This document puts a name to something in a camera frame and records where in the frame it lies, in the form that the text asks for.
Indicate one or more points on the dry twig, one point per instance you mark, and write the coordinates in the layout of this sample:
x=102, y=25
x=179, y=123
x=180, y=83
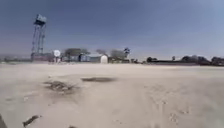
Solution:
x=30, y=120

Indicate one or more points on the white round sign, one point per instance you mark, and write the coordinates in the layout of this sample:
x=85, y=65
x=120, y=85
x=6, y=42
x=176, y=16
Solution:
x=57, y=53

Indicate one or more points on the lattice water tower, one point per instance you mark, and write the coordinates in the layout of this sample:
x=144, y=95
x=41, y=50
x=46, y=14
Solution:
x=38, y=33

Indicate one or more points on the small white shed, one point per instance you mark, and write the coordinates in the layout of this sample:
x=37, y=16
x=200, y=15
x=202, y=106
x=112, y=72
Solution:
x=104, y=59

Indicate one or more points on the low grey building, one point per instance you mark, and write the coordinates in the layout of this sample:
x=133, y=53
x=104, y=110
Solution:
x=43, y=57

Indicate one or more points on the row of trees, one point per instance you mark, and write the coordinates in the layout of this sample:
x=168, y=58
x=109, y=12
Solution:
x=200, y=60

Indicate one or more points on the long low dark wall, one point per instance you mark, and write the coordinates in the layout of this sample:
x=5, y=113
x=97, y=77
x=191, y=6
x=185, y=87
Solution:
x=170, y=62

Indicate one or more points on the trees behind buildings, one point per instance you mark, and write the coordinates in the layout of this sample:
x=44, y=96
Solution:
x=75, y=51

